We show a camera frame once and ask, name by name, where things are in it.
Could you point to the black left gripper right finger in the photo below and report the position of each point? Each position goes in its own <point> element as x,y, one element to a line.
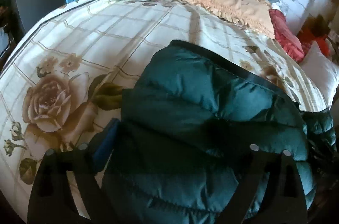
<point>284,199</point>

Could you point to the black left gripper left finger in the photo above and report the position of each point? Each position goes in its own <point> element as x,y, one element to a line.
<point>65,189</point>

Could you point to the dark green puffer jacket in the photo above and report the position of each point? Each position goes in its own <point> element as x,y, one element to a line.
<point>189,111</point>

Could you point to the red clothes pile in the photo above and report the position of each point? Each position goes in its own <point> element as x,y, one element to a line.
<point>314,30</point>

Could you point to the floral cream bed quilt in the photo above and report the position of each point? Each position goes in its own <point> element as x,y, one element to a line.
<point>50,80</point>

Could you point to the white pillow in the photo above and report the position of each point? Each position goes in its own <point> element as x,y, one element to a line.
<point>322,71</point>

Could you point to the red frilled pillow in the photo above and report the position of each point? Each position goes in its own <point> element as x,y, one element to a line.
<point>289,42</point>

